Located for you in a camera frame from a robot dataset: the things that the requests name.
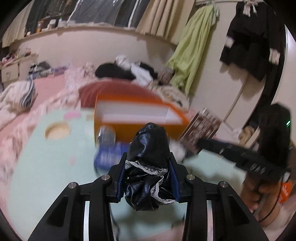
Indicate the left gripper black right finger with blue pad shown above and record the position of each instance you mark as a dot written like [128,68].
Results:
[213,210]

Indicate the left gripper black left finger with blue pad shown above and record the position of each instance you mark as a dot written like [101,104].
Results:
[64,220]

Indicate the brown patterned box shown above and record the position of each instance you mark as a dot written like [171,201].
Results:
[203,125]

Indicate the blue tin case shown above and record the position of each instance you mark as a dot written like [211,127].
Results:
[107,156]

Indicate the black satin lace cloth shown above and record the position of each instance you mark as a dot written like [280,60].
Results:
[147,170]

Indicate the black hanging dress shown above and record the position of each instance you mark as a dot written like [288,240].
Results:
[254,39]

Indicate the green hanging garment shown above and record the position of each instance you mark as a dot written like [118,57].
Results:
[187,57]

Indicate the orange cardboard box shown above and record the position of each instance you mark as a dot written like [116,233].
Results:
[127,115]

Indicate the red cushion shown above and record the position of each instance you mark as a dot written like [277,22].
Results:
[89,92]

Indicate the striped white blanket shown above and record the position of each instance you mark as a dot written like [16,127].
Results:
[16,99]

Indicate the white crumpled clothes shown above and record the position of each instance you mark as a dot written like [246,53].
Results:
[143,74]

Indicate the cardboard storage box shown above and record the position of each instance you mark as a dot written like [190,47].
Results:
[17,70]

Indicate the black fluffy garment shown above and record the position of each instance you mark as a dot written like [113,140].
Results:
[111,70]

